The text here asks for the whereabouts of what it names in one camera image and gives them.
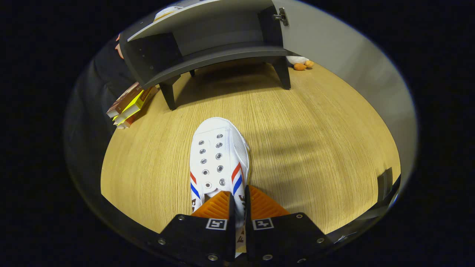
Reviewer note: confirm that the white striped shoe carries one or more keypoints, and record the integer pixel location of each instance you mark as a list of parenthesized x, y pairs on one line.
[(217, 155)]

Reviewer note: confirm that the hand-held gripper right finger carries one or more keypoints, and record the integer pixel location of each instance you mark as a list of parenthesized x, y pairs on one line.
[(247, 230)]

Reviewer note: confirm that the black backdrop cloth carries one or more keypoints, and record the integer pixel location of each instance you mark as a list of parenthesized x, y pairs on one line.
[(92, 92)]

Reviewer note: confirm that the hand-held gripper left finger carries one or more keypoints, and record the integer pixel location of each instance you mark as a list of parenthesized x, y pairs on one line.
[(232, 230)]

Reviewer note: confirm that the penguin plush toy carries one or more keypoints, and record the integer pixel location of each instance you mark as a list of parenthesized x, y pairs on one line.
[(298, 62)]

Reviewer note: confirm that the stack of books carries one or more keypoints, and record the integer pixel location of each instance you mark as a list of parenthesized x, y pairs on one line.
[(128, 104)]

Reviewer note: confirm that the metal door hinge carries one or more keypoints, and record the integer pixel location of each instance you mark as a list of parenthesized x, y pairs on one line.
[(282, 16)]

